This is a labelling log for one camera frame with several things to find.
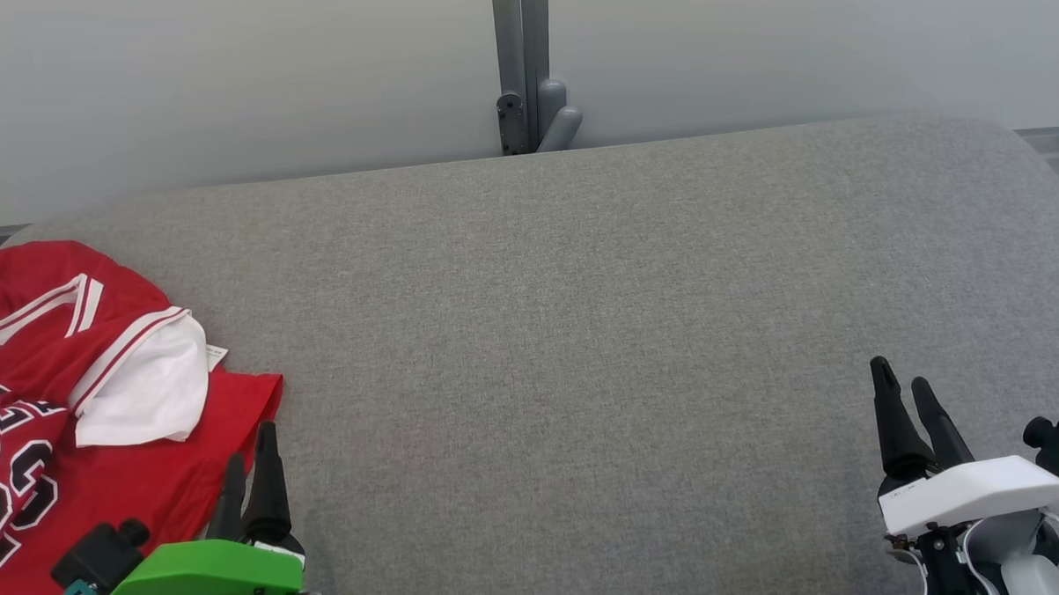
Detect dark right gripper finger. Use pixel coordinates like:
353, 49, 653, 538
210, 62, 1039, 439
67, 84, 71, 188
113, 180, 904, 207
911, 374, 977, 472
870, 354, 938, 488

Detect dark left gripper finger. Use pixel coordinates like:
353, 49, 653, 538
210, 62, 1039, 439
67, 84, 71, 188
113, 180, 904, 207
237, 420, 303, 547
204, 452, 250, 543

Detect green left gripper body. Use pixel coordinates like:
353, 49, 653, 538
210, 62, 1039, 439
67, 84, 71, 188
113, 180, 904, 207
93, 530, 320, 595

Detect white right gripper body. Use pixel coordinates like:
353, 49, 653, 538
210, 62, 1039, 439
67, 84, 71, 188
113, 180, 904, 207
879, 453, 1059, 595

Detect red basketball jersey white sleeves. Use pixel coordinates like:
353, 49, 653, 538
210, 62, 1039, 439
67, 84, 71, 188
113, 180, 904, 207
0, 233, 291, 595

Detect grey fabric sofa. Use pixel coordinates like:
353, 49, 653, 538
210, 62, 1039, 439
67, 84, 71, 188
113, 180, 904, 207
0, 112, 1059, 595

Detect grey rounded post handle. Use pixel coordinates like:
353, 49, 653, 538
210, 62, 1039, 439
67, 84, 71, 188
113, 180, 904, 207
535, 77, 585, 154

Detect grey metal partition post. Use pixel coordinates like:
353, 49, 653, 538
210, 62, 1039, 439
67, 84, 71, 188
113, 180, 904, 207
491, 0, 555, 156

